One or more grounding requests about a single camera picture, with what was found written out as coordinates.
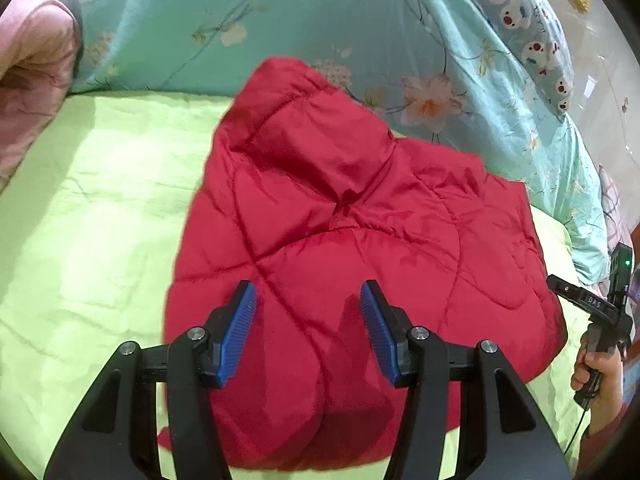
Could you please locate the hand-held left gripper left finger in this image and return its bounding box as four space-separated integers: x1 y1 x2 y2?
44 280 258 480

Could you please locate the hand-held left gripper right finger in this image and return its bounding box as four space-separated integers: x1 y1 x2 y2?
361 280 573 480

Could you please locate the red quilted jacket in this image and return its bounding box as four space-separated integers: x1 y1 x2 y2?
157 57 568 473

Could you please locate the person's right forearm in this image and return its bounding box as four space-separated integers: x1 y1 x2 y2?
575 410 632 480

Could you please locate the person's right hand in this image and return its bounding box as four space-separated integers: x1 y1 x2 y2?
570 346 628 436

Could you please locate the pink patterned cloth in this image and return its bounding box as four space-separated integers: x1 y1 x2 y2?
597 165 636 271

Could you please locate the light green bed sheet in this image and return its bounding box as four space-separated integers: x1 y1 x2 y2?
0 92 591 480

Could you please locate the cartoon printed pillow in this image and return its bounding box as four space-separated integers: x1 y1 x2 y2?
442 0 576 116

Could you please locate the teal floral quilt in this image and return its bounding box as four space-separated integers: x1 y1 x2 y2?
37 0 613 283

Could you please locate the pink quilt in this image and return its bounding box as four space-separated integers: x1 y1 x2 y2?
0 0 83 196

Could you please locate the black cable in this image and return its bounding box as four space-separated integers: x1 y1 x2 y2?
561 400 592 463

